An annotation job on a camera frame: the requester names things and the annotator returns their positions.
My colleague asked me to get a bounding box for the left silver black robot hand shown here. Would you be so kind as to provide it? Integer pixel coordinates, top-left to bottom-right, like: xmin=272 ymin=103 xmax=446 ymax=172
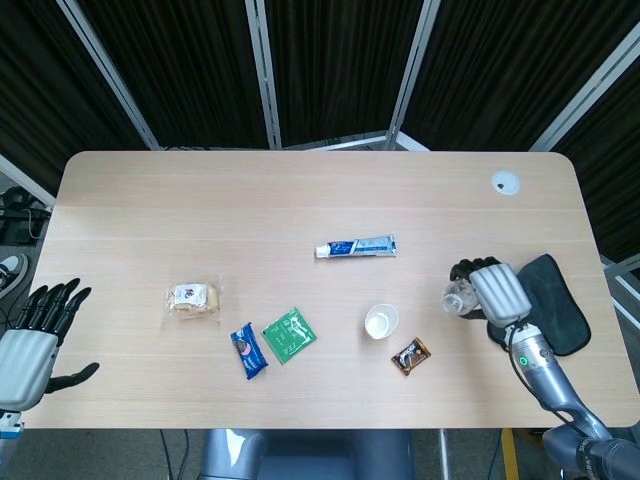
xmin=0 ymin=277 xmax=101 ymax=412

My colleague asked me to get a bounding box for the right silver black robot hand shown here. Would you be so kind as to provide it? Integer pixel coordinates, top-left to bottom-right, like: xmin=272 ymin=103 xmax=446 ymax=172
xmin=448 ymin=256 xmax=532 ymax=330

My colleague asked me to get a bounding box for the transparent plastic water bottle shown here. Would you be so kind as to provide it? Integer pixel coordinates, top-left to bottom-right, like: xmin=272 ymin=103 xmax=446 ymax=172
xmin=440 ymin=278 xmax=481 ymax=317

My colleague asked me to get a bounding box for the white paper cup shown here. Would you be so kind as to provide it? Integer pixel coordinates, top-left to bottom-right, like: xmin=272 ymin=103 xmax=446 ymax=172
xmin=363 ymin=303 xmax=400 ymax=340

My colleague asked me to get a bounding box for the dark grey cloth pad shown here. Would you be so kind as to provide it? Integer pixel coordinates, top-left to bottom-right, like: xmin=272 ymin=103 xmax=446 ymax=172
xmin=487 ymin=253 xmax=592 ymax=357

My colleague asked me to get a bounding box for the white grey sneaker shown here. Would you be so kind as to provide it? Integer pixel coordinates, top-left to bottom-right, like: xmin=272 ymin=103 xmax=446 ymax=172
xmin=0 ymin=252 xmax=30 ymax=301

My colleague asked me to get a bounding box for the dark brown snack packet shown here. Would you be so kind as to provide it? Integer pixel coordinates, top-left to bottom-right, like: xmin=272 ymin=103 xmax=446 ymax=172
xmin=390 ymin=337 xmax=432 ymax=377

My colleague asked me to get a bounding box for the black floor equipment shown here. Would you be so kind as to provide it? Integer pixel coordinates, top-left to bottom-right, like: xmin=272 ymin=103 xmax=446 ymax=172
xmin=0 ymin=187 xmax=51 ymax=246

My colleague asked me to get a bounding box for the blue white toothpaste tube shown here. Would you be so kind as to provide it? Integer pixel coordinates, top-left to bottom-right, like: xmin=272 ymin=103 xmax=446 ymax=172
xmin=314 ymin=232 xmax=400 ymax=260

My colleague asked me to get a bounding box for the dark pleated screen panel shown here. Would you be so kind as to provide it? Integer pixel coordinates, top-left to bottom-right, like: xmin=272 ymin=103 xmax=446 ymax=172
xmin=402 ymin=0 xmax=640 ymax=151
xmin=552 ymin=59 xmax=640 ymax=264
xmin=263 ymin=0 xmax=426 ymax=149
xmin=79 ymin=0 xmax=271 ymax=150
xmin=0 ymin=0 xmax=151 ymax=201

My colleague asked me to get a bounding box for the clear wrapped pastry packet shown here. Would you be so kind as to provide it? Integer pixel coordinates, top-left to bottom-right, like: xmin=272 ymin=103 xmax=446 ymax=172
xmin=162 ymin=273 xmax=225 ymax=327

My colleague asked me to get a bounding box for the green tea sachet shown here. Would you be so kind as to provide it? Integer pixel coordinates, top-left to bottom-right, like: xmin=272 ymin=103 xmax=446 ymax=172
xmin=261 ymin=306 xmax=320 ymax=365

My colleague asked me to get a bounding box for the blue cookie packet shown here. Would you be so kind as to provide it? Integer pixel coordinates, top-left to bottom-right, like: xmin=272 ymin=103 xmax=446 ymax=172
xmin=229 ymin=322 xmax=271 ymax=383

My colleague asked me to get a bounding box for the grey blue robot torso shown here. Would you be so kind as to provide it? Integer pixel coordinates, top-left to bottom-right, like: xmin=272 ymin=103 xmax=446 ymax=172
xmin=199 ymin=428 xmax=416 ymax=480

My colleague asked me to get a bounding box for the white round cable grommet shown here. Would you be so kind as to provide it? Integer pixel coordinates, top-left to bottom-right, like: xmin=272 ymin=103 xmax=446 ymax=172
xmin=490 ymin=170 xmax=522 ymax=196

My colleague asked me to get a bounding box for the white screen frame post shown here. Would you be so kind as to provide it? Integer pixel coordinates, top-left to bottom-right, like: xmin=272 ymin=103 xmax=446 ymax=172
xmin=528 ymin=27 xmax=640 ymax=152
xmin=385 ymin=0 xmax=437 ymax=151
xmin=599 ymin=252 xmax=640 ymax=306
xmin=0 ymin=153 xmax=57 ymax=209
xmin=243 ymin=0 xmax=283 ymax=150
xmin=55 ymin=0 xmax=162 ymax=151

